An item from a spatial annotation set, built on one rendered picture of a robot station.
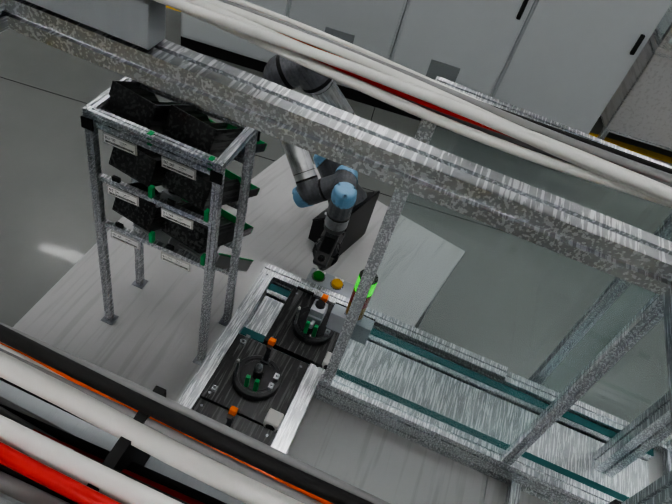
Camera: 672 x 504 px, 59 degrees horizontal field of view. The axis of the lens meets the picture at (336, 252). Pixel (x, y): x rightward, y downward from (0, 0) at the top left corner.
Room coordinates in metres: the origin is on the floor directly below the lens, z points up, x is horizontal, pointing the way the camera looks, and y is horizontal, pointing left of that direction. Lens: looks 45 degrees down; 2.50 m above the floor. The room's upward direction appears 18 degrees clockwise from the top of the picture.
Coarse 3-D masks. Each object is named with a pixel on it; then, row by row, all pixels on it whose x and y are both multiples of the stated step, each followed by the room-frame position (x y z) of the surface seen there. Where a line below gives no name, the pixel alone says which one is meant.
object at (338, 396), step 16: (272, 288) 1.28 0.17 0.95; (272, 304) 1.24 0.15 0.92; (256, 320) 1.16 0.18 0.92; (272, 320) 1.18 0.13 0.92; (256, 336) 1.08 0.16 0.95; (320, 384) 0.98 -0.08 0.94; (336, 384) 0.99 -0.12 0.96; (336, 400) 0.97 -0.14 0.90; (352, 400) 0.97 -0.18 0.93; (368, 400) 0.97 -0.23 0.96; (368, 416) 0.96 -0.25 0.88; (384, 416) 0.95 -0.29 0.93; (400, 416) 0.95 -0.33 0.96; (400, 432) 0.95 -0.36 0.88; (416, 432) 0.94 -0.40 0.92; (432, 432) 0.94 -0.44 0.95; (432, 448) 0.93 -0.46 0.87; (448, 448) 0.93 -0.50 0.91; (464, 448) 0.92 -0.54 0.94; (480, 448) 0.93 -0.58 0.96; (464, 464) 0.92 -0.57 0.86; (480, 464) 0.91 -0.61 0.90
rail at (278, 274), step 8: (264, 272) 1.33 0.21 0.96; (272, 272) 1.34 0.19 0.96; (280, 272) 1.35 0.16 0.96; (288, 272) 1.36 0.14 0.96; (280, 280) 1.32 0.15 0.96; (288, 280) 1.32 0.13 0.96; (296, 280) 1.34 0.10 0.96; (304, 280) 1.35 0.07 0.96; (288, 288) 1.31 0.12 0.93; (296, 288) 1.31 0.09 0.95; (304, 288) 1.31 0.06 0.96; (312, 288) 1.33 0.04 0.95; (320, 288) 1.33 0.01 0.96; (320, 296) 1.30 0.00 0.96; (336, 296) 1.32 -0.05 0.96; (344, 296) 1.33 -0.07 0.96; (344, 304) 1.30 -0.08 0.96
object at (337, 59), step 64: (192, 0) 0.63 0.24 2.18; (320, 64) 0.61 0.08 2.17; (384, 64) 0.61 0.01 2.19; (448, 128) 0.58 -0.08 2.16; (512, 128) 0.57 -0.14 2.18; (640, 192) 0.56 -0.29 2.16; (64, 384) 0.14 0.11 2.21; (128, 384) 0.15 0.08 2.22; (0, 448) 0.10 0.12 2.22; (64, 448) 0.11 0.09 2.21; (128, 448) 0.12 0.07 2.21; (192, 448) 0.13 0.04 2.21; (256, 448) 0.13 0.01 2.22
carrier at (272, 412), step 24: (240, 336) 1.04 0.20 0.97; (240, 360) 0.96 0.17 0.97; (288, 360) 1.01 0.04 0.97; (216, 384) 0.86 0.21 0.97; (240, 384) 0.87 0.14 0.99; (264, 384) 0.90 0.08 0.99; (288, 384) 0.93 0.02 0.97; (240, 408) 0.81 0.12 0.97; (264, 408) 0.84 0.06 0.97; (288, 408) 0.87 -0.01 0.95
